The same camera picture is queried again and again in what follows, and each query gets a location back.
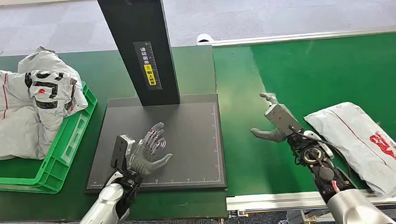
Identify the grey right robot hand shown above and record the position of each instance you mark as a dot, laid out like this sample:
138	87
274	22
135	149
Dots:
270	136

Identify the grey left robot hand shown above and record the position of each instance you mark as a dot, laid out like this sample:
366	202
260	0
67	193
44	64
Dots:
144	159

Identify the grey package with red print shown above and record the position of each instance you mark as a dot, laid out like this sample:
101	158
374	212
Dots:
358	142

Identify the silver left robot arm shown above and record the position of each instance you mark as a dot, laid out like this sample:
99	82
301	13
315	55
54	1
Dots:
104	210

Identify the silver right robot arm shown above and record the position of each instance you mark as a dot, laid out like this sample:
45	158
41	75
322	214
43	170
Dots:
329	179

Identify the green conveyor belt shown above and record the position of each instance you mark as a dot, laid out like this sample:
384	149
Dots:
319	76

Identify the large grey package red print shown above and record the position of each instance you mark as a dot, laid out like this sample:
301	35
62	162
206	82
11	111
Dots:
6	129

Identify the green plastic crate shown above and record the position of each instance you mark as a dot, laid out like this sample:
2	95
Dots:
66	146

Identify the black yellow column label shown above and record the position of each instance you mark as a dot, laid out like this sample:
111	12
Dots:
148	66

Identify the black scanner column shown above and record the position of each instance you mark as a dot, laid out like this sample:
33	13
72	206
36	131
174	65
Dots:
137	25

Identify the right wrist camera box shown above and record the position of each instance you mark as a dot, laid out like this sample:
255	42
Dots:
282	119

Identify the black scanner base plate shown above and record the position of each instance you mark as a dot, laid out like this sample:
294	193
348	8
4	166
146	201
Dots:
189	142

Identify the aluminium conveyor side rail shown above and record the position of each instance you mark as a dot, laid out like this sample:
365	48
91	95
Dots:
275	201

